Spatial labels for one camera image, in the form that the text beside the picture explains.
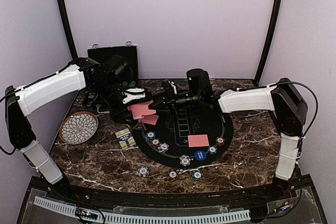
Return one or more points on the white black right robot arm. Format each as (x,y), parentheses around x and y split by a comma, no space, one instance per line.
(286,112)

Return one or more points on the teal chip row right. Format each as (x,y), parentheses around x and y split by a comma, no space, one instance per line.
(132,84)

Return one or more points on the blue tan chip row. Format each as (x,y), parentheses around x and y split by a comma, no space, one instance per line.
(91,98)

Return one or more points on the red card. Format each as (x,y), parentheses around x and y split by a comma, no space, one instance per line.
(150,119)
(143,109)
(198,140)

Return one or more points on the red playing card deck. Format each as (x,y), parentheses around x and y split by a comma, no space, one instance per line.
(132,112)

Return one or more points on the red chip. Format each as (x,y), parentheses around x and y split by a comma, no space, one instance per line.
(220,141)

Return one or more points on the black poker chip case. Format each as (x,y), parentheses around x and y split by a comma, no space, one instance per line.
(94,66)

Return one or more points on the blue small blind button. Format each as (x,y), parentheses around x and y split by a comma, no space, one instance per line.
(200,155)

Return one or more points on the blue white chip stack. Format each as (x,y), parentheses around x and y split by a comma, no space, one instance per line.
(143,172)

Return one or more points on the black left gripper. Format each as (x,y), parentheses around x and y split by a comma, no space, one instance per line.
(118,115)

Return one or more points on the teal blue chip stack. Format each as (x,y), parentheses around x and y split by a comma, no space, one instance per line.
(197,175)

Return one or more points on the red triangular all-in button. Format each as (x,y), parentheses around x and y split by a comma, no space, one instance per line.
(139,126)

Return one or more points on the round black poker mat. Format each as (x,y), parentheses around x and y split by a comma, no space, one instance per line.
(195,119)

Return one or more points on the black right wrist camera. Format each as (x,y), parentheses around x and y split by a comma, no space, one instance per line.
(199,82)

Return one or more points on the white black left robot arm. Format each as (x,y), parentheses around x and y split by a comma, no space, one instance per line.
(80,73)

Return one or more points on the floral ceramic plate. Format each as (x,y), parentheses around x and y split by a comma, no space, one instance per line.
(78,128)

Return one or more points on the brown white chip stack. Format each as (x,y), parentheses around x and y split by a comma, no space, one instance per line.
(172,174)

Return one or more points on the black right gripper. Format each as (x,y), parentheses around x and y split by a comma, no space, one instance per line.
(170,101)

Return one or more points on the black left frame post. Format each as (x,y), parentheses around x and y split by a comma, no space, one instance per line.
(63,12)

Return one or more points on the white cable duct strip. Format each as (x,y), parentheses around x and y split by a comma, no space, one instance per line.
(139,215)

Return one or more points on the white blue chip bottom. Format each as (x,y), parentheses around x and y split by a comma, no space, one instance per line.
(185,160)

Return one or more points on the gold blue card box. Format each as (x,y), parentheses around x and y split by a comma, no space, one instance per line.
(125,138)

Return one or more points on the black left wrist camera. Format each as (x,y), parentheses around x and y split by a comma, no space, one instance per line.
(118,67)

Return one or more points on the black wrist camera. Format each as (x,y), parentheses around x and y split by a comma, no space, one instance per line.
(199,82)
(118,67)

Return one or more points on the orange chip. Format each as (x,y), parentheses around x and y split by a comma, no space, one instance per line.
(155,142)

